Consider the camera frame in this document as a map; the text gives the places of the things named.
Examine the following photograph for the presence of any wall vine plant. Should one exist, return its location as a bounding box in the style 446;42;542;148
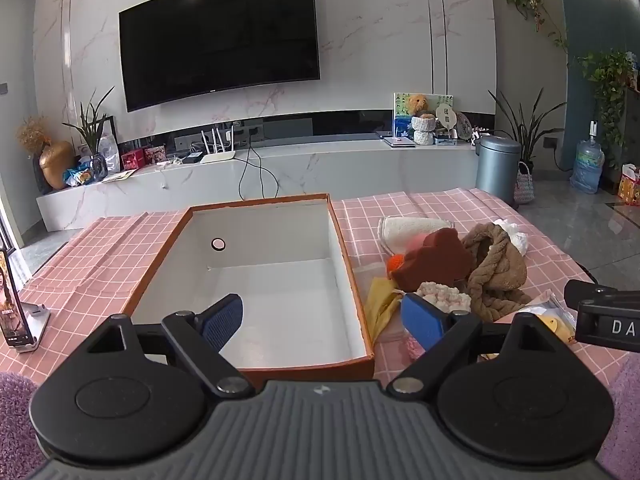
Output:
502;0;571;63

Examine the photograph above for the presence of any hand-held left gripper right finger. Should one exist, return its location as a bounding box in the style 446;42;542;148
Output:
386;292;567;395

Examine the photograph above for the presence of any gold acorn vase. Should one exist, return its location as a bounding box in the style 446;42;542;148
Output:
40;141;76;191

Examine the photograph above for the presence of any bagged yellow plush toy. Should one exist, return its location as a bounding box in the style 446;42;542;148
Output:
517;292;578;347

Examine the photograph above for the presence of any orange cardboard box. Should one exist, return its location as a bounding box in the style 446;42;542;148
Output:
121;193;375;386

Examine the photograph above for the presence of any brown plush headband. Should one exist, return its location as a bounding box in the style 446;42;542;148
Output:
460;222;532;322

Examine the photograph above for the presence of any woven basket bag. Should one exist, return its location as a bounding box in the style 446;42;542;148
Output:
514;161;536;204

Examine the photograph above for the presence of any hanging ivy plant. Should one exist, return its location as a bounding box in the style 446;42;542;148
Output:
577;50;637;168

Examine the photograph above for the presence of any blue water jug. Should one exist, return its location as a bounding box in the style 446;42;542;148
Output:
570;121;605;194

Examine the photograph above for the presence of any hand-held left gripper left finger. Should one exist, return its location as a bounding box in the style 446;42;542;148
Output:
82;294;256;399

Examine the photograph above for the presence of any white marble tv console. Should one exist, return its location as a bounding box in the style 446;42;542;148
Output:
36;137;493;233

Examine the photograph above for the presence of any yellow cloth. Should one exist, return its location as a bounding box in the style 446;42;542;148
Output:
366;277;407;346

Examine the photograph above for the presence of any white round hand fan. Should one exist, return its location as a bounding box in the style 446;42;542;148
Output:
435;104;458;140

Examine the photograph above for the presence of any silver phone stand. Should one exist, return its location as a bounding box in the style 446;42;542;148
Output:
7;302;51;355

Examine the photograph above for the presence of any smartphone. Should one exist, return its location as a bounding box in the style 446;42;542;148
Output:
0;250;24;346

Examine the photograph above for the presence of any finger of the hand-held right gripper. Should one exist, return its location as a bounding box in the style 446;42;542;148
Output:
564;279;621;307

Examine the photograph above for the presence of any white knitted pot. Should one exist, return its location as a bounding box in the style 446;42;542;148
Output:
411;112;437;145

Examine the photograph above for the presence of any brown flower-shaped sponge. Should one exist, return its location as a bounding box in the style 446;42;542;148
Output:
389;227;473;293

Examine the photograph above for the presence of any dried flower bunch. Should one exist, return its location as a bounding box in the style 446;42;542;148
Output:
16;116;51;153

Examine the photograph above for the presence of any grey metal trash can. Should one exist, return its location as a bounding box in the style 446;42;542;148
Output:
475;135;522;205

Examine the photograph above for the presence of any green plant in glass vase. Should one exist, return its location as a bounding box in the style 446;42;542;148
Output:
62;87;116;181

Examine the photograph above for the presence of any white router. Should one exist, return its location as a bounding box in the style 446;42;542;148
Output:
200;127;237;163

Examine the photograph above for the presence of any black power cable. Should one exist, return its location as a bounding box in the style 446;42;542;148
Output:
238;145;281;201

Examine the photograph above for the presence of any red gift bag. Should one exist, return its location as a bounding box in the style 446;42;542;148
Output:
617;164;640;206

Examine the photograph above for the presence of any black curved television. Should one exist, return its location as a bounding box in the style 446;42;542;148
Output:
118;0;321;113

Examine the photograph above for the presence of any blue snack bag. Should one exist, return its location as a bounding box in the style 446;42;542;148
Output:
64;165;96;188

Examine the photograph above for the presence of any white fleece pad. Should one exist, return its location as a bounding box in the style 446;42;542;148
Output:
377;215;453;255

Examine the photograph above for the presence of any long-leaf potted plant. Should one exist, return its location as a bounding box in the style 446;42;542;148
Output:
489;87;566;176

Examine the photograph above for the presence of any pink checked tablecloth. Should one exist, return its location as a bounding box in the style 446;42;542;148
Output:
0;187;621;396

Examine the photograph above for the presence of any white fluffy plush item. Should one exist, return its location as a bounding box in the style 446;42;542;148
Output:
492;217;529;257

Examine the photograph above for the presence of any pink and white knitted hat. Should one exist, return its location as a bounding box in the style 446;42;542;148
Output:
405;281;473;361

